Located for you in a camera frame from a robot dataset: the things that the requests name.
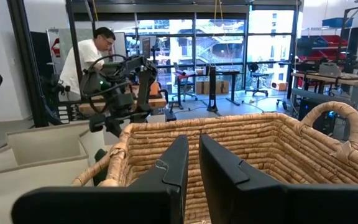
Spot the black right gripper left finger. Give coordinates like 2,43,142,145
11,134,190,224

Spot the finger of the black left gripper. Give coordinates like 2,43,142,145
104,117,123,138
88,113,106,133

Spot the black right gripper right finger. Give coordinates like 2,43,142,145
199,134,358,224

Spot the person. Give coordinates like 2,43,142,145
59,27,117,102

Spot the green table mat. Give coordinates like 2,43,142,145
93,148,109,187

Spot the woven wicker basket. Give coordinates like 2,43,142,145
71,101,358,224

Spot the whiteboard with red mark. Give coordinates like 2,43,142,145
46,28,74,75

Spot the grey office chair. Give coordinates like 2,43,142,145
170,62,199,103

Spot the black floor stand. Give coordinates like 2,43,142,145
206,65,219,113

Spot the brown cardboard box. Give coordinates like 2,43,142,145
196,80,230,95

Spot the black computer tower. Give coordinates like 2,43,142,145
298,98,339,135

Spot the orange white box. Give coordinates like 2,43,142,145
270,80,289,92

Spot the standing desk with black legs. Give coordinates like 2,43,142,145
172,68,241,110

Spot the black office chair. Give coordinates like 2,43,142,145
246,63,270,97

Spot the wooden workbench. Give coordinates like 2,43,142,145
290,71,358,110

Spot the grey benchtop device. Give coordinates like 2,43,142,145
318,62,342,77

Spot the red storage bins shelf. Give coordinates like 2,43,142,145
296,34,350,62

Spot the blue storage bin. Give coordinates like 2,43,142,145
321,17,354,29

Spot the black frame post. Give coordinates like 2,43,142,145
66,0,85,83
7,0,50,128

